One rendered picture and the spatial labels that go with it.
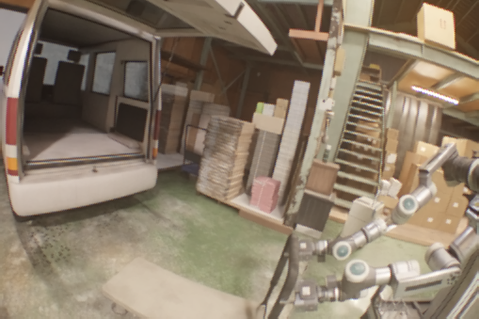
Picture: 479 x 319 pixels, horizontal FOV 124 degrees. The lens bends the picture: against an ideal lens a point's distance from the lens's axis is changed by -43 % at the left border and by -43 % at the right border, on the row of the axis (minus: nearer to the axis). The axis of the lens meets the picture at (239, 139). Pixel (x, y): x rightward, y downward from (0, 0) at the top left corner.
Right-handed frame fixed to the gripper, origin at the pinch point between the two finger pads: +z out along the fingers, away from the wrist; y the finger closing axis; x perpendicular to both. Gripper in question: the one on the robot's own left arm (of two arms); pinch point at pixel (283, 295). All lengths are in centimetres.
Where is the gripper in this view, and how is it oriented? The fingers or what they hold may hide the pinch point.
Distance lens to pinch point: 86.4
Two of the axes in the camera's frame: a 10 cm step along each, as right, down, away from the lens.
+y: 2.1, -0.8, 9.7
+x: -1.3, -9.9, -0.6
